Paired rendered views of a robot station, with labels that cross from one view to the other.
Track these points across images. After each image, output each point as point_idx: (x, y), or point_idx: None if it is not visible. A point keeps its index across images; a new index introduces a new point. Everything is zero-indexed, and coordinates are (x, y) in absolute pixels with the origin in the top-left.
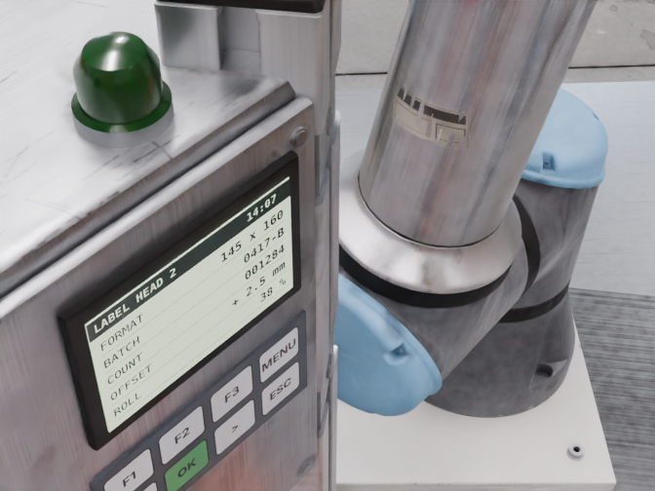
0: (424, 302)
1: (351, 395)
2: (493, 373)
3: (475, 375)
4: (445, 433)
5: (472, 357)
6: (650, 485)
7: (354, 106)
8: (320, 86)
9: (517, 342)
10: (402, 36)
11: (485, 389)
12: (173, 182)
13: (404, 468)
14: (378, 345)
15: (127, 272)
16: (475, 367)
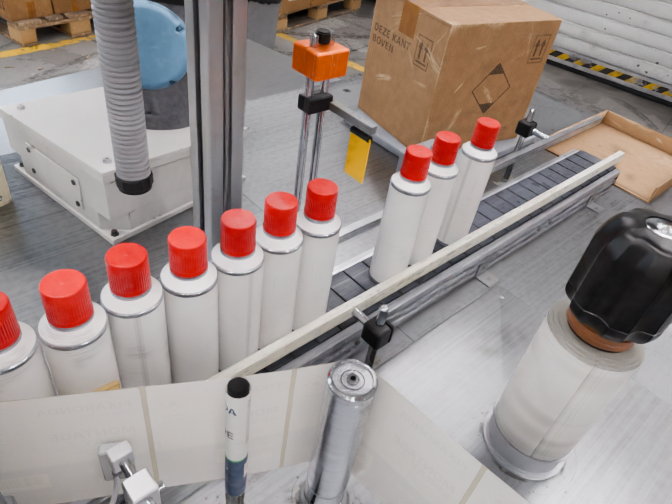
0: (180, 1)
1: (158, 75)
2: (183, 101)
3: (176, 105)
4: (176, 134)
5: (172, 95)
6: (244, 156)
7: (7, 95)
8: None
9: (186, 84)
10: None
11: (182, 110)
12: None
13: (172, 146)
14: (171, 24)
15: None
16: (175, 101)
